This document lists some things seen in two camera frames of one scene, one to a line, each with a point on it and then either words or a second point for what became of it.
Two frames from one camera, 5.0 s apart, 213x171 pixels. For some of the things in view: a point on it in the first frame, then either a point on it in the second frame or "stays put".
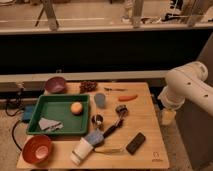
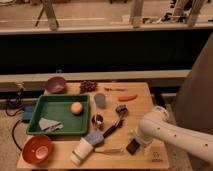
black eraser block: [136, 143] stays put
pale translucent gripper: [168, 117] to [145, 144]
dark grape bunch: [87, 86] stays put
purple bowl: [55, 84] stays put
